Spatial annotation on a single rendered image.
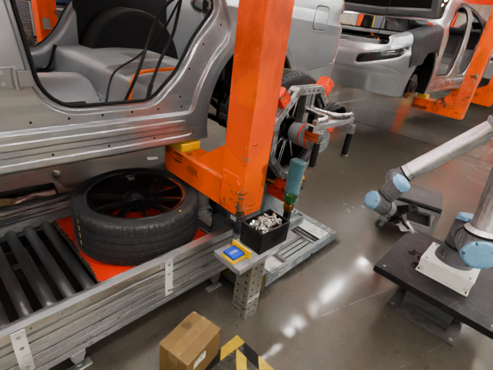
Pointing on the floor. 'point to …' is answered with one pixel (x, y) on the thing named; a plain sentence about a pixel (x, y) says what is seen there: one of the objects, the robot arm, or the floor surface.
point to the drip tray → (9, 197)
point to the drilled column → (247, 291)
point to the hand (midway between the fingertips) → (413, 220)
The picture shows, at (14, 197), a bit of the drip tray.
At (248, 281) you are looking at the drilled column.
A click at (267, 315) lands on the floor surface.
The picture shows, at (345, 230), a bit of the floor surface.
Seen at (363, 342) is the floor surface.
